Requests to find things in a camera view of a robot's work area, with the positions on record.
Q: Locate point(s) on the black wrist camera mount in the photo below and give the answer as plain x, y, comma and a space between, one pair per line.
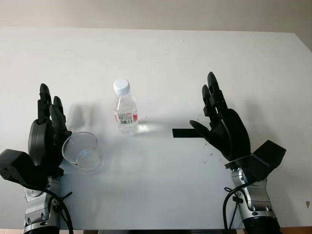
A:
265, 158
17, 168

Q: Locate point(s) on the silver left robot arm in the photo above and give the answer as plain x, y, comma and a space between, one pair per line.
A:
39, 209

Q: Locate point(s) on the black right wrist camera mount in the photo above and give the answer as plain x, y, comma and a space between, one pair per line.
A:
265, 158

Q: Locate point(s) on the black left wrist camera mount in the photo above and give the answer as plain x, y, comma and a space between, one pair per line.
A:
17, 168

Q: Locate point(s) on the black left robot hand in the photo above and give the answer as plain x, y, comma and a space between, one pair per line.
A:
40, 141

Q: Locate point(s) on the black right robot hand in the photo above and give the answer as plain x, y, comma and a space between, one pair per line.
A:
231, 136

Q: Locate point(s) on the black tape strip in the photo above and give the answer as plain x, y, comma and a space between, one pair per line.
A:
185, 133

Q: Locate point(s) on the clear plastic water bottle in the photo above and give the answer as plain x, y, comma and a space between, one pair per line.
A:
125, 114

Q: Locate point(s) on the clear plastic cup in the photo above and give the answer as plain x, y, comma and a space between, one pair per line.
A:
84, 156

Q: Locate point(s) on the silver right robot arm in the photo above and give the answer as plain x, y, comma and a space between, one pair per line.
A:
258, 207

